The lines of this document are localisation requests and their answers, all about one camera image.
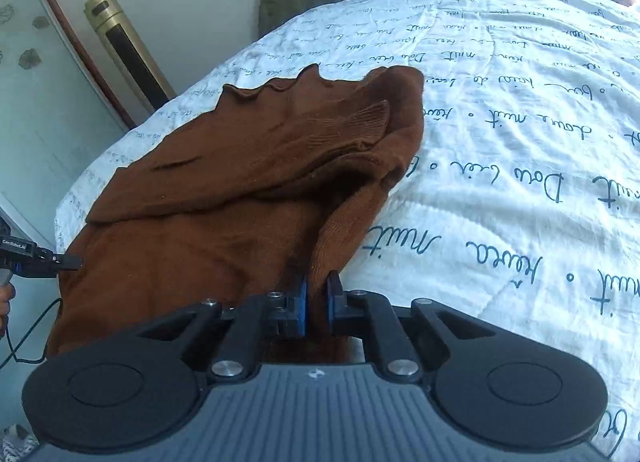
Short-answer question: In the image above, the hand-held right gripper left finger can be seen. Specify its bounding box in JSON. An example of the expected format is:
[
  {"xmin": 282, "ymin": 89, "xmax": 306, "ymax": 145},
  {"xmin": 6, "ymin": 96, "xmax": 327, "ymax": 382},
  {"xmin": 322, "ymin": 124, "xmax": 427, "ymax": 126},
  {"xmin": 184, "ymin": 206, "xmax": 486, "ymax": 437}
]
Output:
[{"xmin": 132, "ymin": 274, "xmax": 308, "ymax": 379}]

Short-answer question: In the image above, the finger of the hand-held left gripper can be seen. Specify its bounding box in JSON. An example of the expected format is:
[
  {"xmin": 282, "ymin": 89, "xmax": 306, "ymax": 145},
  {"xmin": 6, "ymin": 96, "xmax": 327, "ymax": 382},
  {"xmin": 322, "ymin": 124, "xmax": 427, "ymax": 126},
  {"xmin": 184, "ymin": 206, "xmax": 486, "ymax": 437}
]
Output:
[{"xmin": 50, "ymin": 254, "xmax": 84, "ymax": 273}]

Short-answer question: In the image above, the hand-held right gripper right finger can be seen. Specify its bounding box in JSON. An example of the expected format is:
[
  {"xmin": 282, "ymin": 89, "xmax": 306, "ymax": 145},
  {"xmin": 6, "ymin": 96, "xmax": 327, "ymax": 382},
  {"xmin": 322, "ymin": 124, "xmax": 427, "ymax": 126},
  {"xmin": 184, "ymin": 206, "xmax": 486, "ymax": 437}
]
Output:
[{"xmin": 325, "ymin": 272, "xmax": 501, "ymax": 378}]

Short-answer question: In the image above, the brown knit sweater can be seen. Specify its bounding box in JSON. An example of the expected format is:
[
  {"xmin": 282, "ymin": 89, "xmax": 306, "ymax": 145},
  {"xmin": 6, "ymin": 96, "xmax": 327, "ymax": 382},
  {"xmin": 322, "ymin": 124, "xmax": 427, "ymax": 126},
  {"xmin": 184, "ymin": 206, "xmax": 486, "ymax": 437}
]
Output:
[{"xmin": 46, "ymin": 63, "xmax": 426, "ymax": 365}]

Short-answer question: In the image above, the person's left hand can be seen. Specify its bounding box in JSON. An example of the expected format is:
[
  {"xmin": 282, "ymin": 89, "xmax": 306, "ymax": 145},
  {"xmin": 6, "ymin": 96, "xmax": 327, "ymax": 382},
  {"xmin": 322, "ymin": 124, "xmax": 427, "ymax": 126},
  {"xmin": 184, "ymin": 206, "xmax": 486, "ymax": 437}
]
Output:
[{"xmin": 0, "ymin": 284, "xmax": 16, "ymax": 339}]

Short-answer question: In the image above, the frosted glass door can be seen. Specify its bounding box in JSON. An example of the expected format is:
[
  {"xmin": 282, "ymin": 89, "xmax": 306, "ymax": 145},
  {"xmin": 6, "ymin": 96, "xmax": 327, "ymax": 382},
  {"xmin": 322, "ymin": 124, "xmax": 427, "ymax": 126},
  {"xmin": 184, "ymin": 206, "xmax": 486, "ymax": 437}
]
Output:
[{"xmin": 0, "ymin": 0, "xmax": 138, "ymax": 248}]

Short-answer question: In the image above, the patterned cloth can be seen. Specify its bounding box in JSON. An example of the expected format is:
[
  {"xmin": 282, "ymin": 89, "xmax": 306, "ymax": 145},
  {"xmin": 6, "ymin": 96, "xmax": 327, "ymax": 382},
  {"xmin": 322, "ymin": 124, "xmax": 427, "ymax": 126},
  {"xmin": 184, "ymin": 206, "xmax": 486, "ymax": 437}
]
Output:
[{"xmin": 0, "ymin": 423, "xmax": 38, "ymax": 460}]

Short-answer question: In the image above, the gold tower air conditioner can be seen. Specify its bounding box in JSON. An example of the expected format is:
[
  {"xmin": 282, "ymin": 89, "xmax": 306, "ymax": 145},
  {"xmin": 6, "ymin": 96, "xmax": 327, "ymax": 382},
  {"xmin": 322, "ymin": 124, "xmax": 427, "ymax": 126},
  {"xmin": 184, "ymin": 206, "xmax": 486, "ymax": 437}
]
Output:
[{"xmin": 83, "ymin": 0, "xmax": 177, "ymax": 114}]

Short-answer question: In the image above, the white script-printed blanket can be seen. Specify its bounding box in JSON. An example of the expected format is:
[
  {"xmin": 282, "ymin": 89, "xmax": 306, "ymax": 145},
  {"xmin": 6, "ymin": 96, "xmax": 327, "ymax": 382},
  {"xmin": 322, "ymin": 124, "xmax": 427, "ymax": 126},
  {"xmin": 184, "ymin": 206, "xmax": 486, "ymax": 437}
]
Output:
[{"xmin": 54, "ymin": 0, "xmax": 640, "ymax": 460}]

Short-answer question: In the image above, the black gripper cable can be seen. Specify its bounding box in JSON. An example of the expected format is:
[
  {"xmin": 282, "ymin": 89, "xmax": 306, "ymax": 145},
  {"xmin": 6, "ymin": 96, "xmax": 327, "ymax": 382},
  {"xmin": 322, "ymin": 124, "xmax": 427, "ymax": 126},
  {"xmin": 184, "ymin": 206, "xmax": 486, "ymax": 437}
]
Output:
[{"xmin": 0, "ymin": 298, "xmax": 64, "ymax": 369}]

